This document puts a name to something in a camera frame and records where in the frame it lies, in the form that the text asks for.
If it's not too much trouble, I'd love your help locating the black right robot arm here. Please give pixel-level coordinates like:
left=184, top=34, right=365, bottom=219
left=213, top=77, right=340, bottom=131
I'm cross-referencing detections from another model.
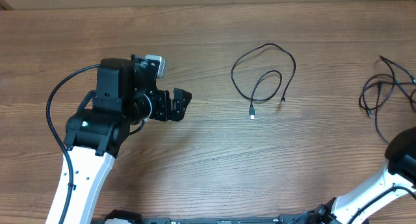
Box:
left=307, top=127, right=415, bottom=224

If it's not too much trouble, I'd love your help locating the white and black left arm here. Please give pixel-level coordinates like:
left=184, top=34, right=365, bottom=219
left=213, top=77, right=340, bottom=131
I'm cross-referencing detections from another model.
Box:
left=45, top=55, right=192, bottom=223

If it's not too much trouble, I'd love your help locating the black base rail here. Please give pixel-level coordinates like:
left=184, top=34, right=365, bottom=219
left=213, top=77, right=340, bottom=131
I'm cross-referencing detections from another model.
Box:
left=91, top=210, right=313, bottom=224

